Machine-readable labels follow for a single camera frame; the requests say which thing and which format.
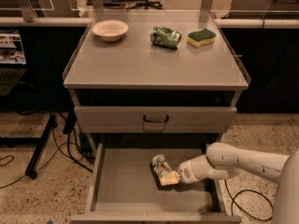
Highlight white bowl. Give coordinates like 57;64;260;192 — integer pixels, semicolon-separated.
92;20;129;42

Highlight white crushed 7up can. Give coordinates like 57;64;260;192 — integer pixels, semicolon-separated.
151;154;172;178

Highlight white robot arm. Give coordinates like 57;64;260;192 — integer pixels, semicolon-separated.
151;142;299;224

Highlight open grey middle drawer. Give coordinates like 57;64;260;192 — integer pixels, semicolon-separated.
71;144;241;224

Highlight black cables under cabinet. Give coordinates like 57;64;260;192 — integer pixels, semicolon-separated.
0;110;96;189

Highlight black cable on floor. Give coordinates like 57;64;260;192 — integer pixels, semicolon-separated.
223;179;275;222

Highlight grey drawer cabinet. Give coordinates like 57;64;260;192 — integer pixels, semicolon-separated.
62;10;252;224

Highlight yellow green sponge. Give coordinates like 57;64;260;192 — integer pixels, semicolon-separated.
187;28;216;48

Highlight closed grey top drawer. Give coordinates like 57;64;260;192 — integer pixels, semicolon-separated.
75;106;236;133

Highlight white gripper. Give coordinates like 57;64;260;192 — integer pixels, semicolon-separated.
160;155;239;186

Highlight black keyboard at left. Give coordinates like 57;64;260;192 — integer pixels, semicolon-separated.
0;68;27;96

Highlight monitor screen at left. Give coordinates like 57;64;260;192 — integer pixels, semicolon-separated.
0;29;26;65

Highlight black drawer handle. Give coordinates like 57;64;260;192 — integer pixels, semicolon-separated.
143;115;169;123

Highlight black stand leg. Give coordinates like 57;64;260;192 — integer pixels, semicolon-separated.
0;115;57;179

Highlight green crushed can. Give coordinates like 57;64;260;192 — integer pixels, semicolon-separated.
149;26;181;49

